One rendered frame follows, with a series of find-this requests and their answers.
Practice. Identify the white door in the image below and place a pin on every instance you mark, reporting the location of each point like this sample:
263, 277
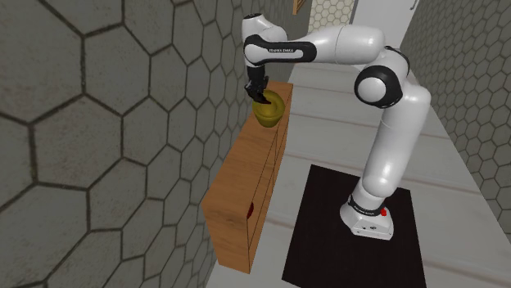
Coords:
383, 14

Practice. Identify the wooden wall frame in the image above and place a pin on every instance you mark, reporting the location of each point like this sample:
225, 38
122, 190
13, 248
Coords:
298, 6

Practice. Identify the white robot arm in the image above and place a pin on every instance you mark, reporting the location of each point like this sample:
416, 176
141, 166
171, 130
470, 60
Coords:
399, 131

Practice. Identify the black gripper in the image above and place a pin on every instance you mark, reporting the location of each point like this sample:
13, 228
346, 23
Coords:
255, 79

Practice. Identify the olive yellow bowl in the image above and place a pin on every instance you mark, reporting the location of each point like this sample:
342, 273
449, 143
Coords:
271, 111

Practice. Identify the black robot stand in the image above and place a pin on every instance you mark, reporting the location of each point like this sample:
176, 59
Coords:
339, 247

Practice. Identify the wooden chest of drawers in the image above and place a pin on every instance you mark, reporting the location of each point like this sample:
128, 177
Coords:
243, 175

